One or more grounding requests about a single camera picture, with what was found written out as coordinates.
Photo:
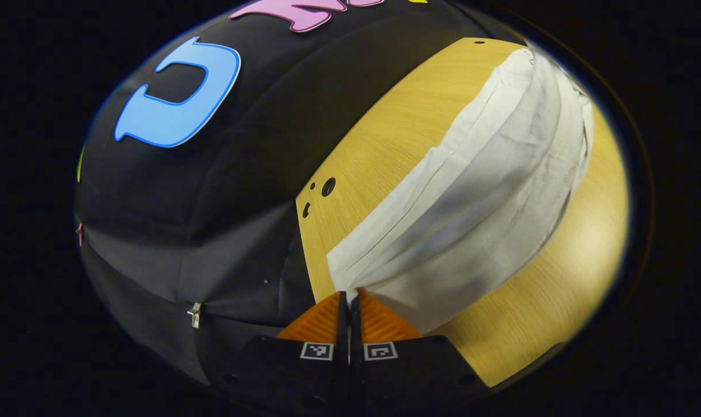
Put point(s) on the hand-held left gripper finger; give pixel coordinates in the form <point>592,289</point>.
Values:
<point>343,336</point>
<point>355,336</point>

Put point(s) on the white jeans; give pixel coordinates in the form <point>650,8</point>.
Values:
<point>472,202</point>

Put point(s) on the small cloth clip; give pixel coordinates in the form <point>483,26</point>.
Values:
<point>194,315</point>

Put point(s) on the black backdrop cloth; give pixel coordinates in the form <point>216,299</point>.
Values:
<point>240,202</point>

